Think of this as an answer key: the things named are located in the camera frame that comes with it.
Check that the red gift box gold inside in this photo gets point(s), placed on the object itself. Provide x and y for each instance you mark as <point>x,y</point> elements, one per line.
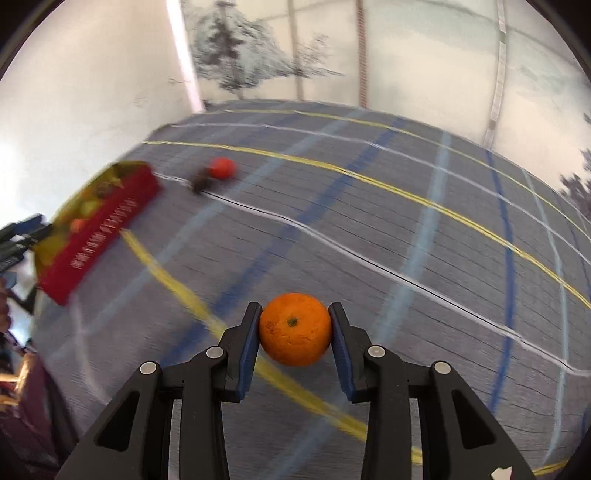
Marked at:
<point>99,230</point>

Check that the grey checkered tablecloth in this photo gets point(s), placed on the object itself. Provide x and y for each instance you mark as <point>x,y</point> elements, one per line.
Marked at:
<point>415,323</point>

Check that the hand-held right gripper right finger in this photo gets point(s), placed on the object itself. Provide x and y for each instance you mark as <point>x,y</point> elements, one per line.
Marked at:
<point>342,355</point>

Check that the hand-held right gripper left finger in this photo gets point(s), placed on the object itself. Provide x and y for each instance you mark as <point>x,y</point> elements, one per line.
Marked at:
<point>244,355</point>

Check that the dark red clothing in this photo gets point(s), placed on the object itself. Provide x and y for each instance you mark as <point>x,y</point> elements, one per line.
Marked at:
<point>32,406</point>

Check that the orange mandarin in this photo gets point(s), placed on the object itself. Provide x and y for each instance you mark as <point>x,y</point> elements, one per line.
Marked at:
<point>295,330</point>

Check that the green persimmon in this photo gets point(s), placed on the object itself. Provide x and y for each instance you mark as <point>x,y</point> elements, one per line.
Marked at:
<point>91,206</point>

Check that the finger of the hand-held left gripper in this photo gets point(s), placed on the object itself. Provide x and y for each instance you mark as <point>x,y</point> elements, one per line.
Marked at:
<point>25,230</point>
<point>14,259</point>

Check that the red tomato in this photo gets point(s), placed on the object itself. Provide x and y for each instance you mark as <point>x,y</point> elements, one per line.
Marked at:
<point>77,225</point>
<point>223,168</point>

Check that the dark purple passion fruit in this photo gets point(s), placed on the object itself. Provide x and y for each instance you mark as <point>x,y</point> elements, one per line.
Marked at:
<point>201,182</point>

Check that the painted landscape folding screen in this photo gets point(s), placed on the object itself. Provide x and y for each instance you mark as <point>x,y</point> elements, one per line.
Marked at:
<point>415,69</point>

